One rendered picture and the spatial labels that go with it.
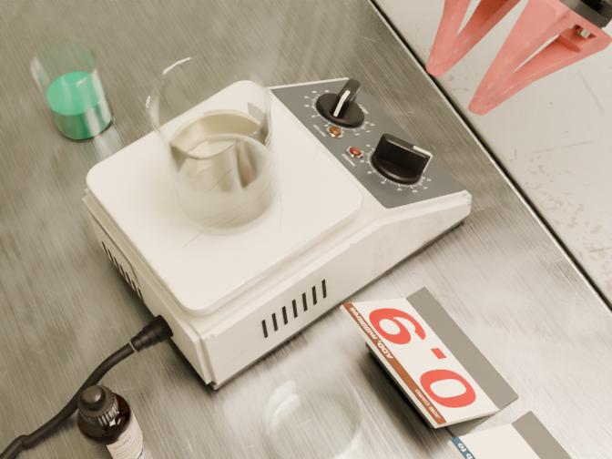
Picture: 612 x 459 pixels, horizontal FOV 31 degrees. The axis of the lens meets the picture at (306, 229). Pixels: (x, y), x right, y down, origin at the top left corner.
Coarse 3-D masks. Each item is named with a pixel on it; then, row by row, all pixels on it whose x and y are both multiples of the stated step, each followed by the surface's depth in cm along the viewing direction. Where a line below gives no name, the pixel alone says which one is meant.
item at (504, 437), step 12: (504, 432) 62; (468, 444) 59; (480, 444) 60; (492, 444) 60; (504, 444) 61; (516, 444) 62; (480, 456) 59; (492, 456) 60; (504, 456) 60; (516, 456) 61; (528, 456) 61
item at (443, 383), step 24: (360, 312) 64; (384, 312) 65; (408, 312) 67; (384, 336) 63; (408, 336) 65; (408, 360) 63; (432, 360) 64; (432, 384) 62; (456, 384) 63; (456, 408) 61; (480, 408) 63
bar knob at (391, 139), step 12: (384, 144) 67; (396, 144) 67; (408, 144) 67; (372, 156) 68; (384, 156) 67; (396, 156) 67; (408, 156) 67; (420, 156) 67; (432, 156) 67; (384, 168) 67; (396, 168) 67; (408, 168) 67; (420, 168) 67; (396, 180) 67; (408, 180) 67
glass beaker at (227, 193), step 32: (192, 64) 58; (224, 64) 58; (160, 96) 57; (192, 96) 60; (224, 96) 60; (256, 96) 59; (160, 128) 58; (256, 128) 55; (192, 160) 55; (224, 160) 55; (256, 160) 57; (192, 192) 58; (224, 192) 58; (256, 192) 59; (192, 224) 61; (224, 224) 60; (256, 224) 61
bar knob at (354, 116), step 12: (348, 84) 70; (360, 84) 71; (324, 96) 71; (336, 96) 71; (348, 96) 69; (324, 108) 70; (336, 108) 69; (348, 108) 70; (360, 108) 71; (336, 120) 69; (348, 120) 69; (360, 120) 70
